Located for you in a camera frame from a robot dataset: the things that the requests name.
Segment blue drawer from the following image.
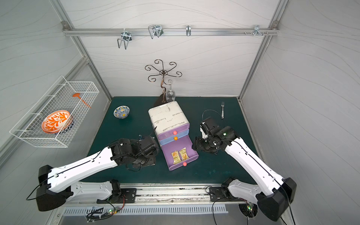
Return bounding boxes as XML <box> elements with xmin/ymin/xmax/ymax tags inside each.
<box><xmin>159</xmin><ymin>130</ymin><xmax>189</xmax><ymax>145</ymax></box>

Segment purple drawer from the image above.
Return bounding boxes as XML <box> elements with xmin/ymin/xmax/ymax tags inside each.
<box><xmin>157</xmin><ymin>123</ymin><xmax>190</xmax><ymax>140</ymax></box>
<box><xmin>161</xmin><ymin>136</ymin><xmax>199</xmax><ymax>171</ymax></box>

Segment white drawer cabinet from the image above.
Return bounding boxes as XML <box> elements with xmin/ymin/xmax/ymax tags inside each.
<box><xmin>148</xmin><ymin>101</ymin><xmax>189</xmax><ymax>136</ymax></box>

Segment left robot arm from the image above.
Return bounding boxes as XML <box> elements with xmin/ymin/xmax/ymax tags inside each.
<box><xmin>35</xmin><ymin>136</ymin><xmax>159</xmax><ymax>212</ymax></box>

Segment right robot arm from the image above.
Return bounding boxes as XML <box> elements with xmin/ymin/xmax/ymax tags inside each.
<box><xmin>193</xmin><ymin>124</ymin><xmax>297</xmax><ymax>221</ymax></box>

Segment yellow cookie packet right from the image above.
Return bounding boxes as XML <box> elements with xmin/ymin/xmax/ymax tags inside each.
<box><xmin>179</xmin><ymin>148</ymin><xmax>189</xmax><ymax>161</ymax></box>

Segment yellow cookie packet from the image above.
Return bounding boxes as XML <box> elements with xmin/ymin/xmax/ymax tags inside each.
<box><xmin>171</xmin><ymin>151</ymin><xmax>182</xmax><ymax>165</ymax></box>
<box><xmin>179</xmin><ymin>148</ymin><xmax>189</xmax><ymax>161</ymax></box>

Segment yellow cookie packet left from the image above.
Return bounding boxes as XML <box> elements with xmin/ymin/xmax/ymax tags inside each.
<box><xmin>171</xmin><ymin>151</ymin><xmax>182</xmax><ymax>165</ymax></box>

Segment green table mat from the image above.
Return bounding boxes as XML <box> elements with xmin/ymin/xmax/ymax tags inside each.
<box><xmin>86</xmin><ymin>97</ymin><xmax>255</xmax><ymax>184</ymax></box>

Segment metal fork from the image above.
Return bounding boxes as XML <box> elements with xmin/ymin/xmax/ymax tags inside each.
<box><xmin>221</xmin><ymin>102</ymin><xmax>225</xmax><ymax>120</ymax></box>

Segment blue patterned bowl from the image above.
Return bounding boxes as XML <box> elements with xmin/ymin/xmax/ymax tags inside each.
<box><xmin>113</xmin><ymin>106</ymin><xmax>130</xmax><ymax>119</ymax></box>

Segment white vent strip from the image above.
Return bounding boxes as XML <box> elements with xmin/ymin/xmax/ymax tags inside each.
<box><xmin>62</xmin><ymin>204</ymin><xmax>228</xmax><ymax>216</ymax></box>

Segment orange spatula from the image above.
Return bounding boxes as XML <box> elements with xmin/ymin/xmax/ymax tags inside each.
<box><xmin>72</xmin><ymin>93</ymin><xmax>91</xmax><ymax>108</ymax></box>

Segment orange patterned plate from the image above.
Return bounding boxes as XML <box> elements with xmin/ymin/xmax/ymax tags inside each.
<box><xmin>41</xmin><ymin>110</ymin><xmax>73</xmax><ymax>134</ymax></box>

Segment metal hook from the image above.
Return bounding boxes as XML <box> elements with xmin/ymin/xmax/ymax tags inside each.
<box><xmin>186</xmin><ymin>25</ymin><xmax>191</xmax><ymax>37</ymax></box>
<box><xmin>148</xmin><ymin>25</ymin><xmax>164</xmax><ymax>39</ymax></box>
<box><xmin>244</xmin><ymin>25</ymin><xmax>269</xmax><ymax>37</ymax></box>
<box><xmin>117</xmin><ymin>29</ymin><xmax>132</xmax><ymax>50</ymax></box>

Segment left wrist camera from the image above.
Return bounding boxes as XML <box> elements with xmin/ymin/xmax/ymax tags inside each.
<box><xmin>139</xmin><ymin>136</ymin><xmax>159</xmax><ymax>155</ymax></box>

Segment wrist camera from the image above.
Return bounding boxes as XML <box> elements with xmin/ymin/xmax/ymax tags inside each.
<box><xmin>200</xmin><ymin>117</ymin><xmax>221</xmax><ymax>139</ymax></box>
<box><xmin>139</xmin><ymin>136</ymin><xmax>159</xmax><ymax>155</ymax></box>

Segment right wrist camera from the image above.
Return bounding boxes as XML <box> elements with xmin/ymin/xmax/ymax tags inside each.
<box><xmin>200</xmin><ymin>117</ymin><xmax>221</xmax><ymax>139</ymax></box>

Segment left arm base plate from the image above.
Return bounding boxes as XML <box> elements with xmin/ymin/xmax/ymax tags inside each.
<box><xmin>96</xmin><ymin>188</ymin><xmax>137</xmax><ymax>204</ymax></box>

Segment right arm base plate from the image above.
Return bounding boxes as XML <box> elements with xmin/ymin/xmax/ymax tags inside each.
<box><xmin>205</xmin><ymin>186</ymin><xmax>246</xmax><ymax>202</ymax></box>

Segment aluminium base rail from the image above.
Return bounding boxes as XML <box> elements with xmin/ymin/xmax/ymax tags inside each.
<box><xmin>66</xmin><ymin>180</ymin><xmax>262</xmax><ymax>205</ymax></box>

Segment brown wire mug tree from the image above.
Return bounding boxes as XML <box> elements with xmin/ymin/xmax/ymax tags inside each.
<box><xmin>144</xmin><ymin>59</ymin><xmax>183</xmax><ymax>107</ymax></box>

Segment white wire basket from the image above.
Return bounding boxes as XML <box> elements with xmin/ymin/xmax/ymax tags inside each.
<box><xmin>10</xmin><ymin>76</ymin><xmax>99</xmax><ymax>148</ymax></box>

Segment aluminium top rail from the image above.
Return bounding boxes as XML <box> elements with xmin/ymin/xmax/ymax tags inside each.
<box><xmin>63</xmin><ymin>27</ymin><xmax>280</xmax><ymax>37</ymax></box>

